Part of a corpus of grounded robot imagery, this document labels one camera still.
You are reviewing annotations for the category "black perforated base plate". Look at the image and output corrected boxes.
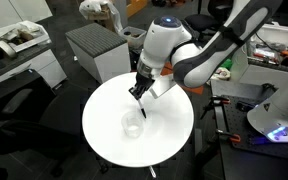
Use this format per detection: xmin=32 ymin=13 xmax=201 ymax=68
xmin=213 ymin=94 xmax=288 ymax=163

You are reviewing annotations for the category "small cardboard box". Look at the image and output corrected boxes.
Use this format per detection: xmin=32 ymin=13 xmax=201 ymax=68
xmin=88 ymin=8 xmax=113 ymax=26

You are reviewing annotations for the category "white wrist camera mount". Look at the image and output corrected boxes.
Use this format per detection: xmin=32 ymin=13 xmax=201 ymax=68
xmin=149 ymin=73 xmax=178 ymax=100

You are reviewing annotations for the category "black office chair with armrests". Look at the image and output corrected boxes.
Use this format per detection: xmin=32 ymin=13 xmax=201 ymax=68
xmin=0 ymin=69 xmax=85 ymax=179

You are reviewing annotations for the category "white workbench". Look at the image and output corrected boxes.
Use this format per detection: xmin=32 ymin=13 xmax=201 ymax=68
xmin=230 ymin=19 xmax=288 ymax=84

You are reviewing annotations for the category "white cabinet with grey cushion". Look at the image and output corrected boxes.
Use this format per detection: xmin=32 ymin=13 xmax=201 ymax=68
xmin=64 ymin=22 xmax=132 ymax=84

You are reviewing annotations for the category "black rolling chair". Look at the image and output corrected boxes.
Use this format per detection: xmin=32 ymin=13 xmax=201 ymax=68
xmin=183 ymin=0 xmax=233 ymax=34

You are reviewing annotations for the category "orange black clamp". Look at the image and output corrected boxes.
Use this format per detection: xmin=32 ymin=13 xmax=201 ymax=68
xmin=215 ymin=129 xmax=242 ymax=144
xmin=200 ymin=95 xmax=232 ymax=119

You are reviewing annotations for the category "beige crumpled bag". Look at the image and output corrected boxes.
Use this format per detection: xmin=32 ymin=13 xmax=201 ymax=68
xmin=210 ymin=66 xmax=232 ymax=82

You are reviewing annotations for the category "silver tape roll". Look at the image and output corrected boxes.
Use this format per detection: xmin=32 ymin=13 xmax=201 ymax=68
xmin=0 ymin=39 xmax=18 ymax=59

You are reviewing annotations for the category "white drawer desk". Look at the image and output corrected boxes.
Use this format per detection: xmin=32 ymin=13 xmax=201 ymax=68
xmin=0 ymin=41 xmax=68 ymax=92

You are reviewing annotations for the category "white open box with clutter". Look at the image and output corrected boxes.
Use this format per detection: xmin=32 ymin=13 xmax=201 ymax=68
xmin=0 ymin=20 xmax=52 ymax=54

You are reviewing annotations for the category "silver table foot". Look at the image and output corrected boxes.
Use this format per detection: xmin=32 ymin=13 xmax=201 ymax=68
xmin=147 ymin=165 xmax=158 ymax=179

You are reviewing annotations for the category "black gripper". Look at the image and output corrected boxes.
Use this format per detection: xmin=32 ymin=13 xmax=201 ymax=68
xmin=129 ymin=75 xmax=156 ymax=102

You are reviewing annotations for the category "white plastic bag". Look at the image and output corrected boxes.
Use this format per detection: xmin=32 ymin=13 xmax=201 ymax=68
xmin=78 ymin=0 xmax=123 ymax=34

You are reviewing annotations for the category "clear plastic measuring cup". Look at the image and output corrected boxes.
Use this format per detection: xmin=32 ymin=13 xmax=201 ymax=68
xmin=121 ymin=111 xmax=144 ymax=139

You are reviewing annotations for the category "orange floor mat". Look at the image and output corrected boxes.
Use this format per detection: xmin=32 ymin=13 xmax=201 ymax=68
xmin=140 ymin=61 xmax=206 ymax=96

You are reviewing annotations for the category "clear plastic bin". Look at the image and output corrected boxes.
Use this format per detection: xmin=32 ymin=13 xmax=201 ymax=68
xmin=118 ymin=25 xmax=147 ymax=48

